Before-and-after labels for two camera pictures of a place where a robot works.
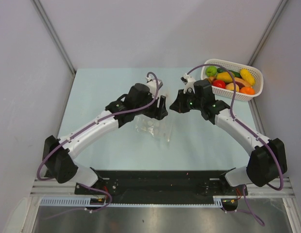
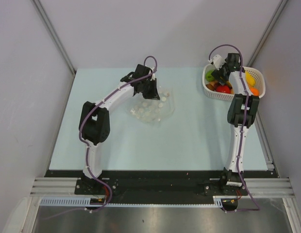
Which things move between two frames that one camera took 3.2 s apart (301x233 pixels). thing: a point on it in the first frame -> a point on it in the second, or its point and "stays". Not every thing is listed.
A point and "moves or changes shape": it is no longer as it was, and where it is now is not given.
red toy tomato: [219, 83] moves or changes shape
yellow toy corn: [247, 76] stays
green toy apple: [211, 70] moves or changes shape
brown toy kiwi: [210, 79] -> [211, 86]
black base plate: [161, 184] stays
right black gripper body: [187, 102] -> [218, 74]
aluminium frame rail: [275, 189] stays
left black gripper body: [153, 111] -> [144, 91]
